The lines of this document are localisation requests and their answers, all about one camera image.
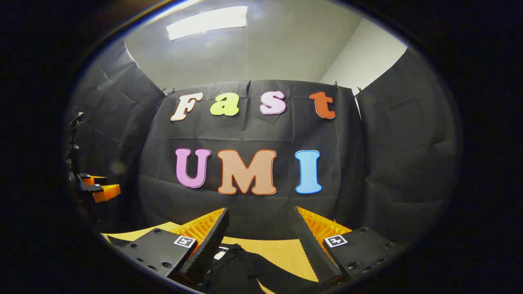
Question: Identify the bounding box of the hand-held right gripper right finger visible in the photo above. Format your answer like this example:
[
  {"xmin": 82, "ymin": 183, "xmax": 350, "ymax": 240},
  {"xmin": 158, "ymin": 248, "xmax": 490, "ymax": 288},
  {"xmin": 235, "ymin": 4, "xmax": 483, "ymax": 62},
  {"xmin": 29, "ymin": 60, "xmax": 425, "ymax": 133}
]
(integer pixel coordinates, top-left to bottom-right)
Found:
[{"xmin": 292, "ymin": 206, "xmax": 409, "ymax": 286}]

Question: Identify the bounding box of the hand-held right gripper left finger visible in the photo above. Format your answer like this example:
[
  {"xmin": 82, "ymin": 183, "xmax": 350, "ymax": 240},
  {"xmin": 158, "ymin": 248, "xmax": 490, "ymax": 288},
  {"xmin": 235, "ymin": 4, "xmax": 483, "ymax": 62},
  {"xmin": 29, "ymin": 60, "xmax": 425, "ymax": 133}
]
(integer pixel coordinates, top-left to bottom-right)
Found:
[{"xmin": 117, "ymin": 207, "xmax": 230, "ymax": 285}]

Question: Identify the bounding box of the ceiling light panel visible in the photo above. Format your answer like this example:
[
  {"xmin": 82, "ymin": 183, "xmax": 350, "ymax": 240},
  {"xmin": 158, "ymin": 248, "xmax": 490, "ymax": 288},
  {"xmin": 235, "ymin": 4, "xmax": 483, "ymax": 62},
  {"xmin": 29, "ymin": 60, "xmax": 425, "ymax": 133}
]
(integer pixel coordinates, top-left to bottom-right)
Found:
[{"xmin": 165, "ymin": 5, "xmax": 248, "ymax": 41}]

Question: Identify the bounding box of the black backdrop cloth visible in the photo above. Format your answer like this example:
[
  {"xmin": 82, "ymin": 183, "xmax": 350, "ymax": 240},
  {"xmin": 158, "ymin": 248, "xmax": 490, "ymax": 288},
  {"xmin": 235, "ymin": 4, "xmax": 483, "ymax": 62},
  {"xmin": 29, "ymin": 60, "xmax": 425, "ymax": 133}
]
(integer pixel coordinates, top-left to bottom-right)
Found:
[{"xmin": 65, "ymin": 39, "xmax": 464, "ymax": 245}]

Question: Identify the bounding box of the black buttoned garment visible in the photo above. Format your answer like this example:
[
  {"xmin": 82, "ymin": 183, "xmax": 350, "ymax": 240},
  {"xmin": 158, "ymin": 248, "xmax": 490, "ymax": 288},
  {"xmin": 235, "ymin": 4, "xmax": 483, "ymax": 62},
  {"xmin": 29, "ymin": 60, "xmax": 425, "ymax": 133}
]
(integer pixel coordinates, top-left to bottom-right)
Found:
[{"xmin": 196, "ymin": 243, "xmax": 323, "ymax": 294}]

